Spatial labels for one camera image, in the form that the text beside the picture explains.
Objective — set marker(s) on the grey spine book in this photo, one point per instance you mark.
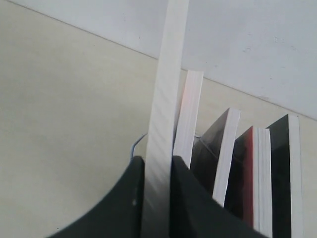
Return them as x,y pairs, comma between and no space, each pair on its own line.
186,126

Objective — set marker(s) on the black spine book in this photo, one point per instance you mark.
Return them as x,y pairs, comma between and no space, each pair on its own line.
286,178

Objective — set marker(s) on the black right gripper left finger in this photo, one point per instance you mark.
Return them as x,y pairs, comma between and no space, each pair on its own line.
118,214

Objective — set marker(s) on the red teal spine book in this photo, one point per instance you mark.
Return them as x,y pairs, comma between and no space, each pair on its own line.
249,192

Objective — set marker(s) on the blue moon cover book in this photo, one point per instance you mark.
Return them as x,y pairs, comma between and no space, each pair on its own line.
155,217

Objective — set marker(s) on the dark brown spine book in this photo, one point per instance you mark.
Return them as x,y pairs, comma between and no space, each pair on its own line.
212,155

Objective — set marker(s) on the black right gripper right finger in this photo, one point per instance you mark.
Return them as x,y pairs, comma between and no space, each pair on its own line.
193,212

